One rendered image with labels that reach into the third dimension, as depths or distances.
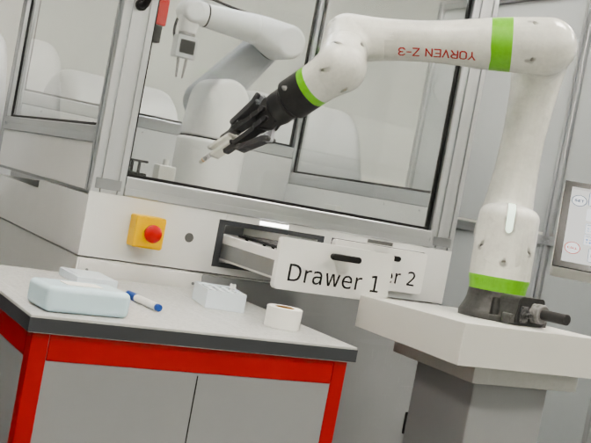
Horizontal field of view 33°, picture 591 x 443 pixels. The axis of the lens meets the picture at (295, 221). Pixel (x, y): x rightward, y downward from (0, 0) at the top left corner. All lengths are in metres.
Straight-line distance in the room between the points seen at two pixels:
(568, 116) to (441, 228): 1.52
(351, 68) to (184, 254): 0.61
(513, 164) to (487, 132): 2.19
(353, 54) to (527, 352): 0.69
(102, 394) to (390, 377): 1.16
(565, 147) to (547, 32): 1.94
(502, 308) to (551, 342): 0.13
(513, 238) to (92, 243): 0.91
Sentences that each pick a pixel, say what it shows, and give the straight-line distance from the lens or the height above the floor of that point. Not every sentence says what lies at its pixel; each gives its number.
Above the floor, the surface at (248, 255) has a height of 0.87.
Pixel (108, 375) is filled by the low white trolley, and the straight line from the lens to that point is 1.72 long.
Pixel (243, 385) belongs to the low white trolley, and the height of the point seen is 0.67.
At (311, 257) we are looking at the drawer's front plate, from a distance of 2.16.
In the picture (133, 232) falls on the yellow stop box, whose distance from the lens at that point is 2.28.
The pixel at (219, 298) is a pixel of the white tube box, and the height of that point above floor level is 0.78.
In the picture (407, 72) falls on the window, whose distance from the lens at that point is 2.66.
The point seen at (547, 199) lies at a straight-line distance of 4.17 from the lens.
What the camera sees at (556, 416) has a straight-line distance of 4.02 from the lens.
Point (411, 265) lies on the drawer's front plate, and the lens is 2.67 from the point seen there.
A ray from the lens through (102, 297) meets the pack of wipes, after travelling 1.72.
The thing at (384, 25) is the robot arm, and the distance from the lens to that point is 2.23.
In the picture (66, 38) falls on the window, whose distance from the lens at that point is 2.75.
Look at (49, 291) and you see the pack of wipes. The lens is 1.68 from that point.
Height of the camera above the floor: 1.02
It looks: 2 degrees down
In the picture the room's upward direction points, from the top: 11 degrees clockwise
